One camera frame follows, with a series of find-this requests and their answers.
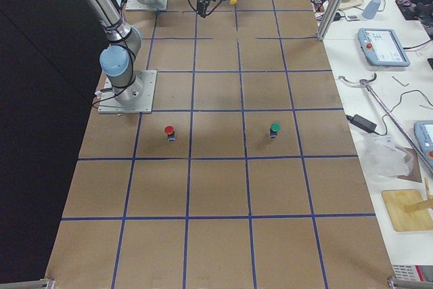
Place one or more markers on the red push button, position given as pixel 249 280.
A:
pixel 170 132

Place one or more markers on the green push button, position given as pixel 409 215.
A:
pixel 274 130

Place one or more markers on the beige round tray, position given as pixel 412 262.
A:
pixel 346 4

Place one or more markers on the grey plastic cup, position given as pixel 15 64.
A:
pixel 371 9

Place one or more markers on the metal reacher tool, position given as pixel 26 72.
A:
pixel 366 83

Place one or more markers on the blue teach pendant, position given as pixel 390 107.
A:
pixel 381 47
pixel 423 134

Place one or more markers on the black power adapter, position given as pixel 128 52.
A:
pixel 362 123

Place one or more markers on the clear plastic bag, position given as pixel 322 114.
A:
pixel 382 159

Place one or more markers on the wooden board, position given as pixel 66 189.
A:
pixel 407 210

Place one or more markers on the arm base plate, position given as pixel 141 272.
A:
pixel 137 98
pixel 146 5

